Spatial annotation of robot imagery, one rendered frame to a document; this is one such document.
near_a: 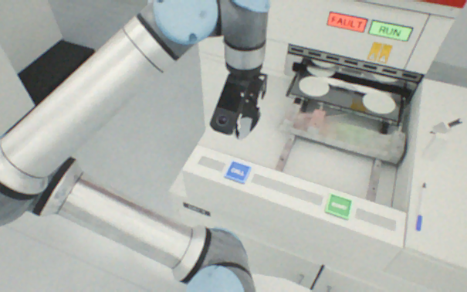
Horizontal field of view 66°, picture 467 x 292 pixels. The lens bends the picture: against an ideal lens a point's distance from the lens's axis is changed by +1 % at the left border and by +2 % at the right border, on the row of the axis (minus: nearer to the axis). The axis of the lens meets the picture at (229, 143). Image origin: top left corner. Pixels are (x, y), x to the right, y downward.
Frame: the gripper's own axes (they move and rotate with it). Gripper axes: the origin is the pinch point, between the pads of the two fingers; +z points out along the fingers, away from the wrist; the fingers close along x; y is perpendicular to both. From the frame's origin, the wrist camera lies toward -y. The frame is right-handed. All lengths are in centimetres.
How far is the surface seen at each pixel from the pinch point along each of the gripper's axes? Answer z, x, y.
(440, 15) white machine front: -6, -38, 59
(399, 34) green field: 1, -29, 58
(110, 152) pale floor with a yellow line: 111, 101, 49
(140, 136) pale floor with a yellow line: 111, 92, 67
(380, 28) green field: 0, -24, 58
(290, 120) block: 20.0, -6.6, 29.1
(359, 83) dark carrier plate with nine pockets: 21, -23, 56
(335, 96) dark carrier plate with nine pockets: 21, -17, 47
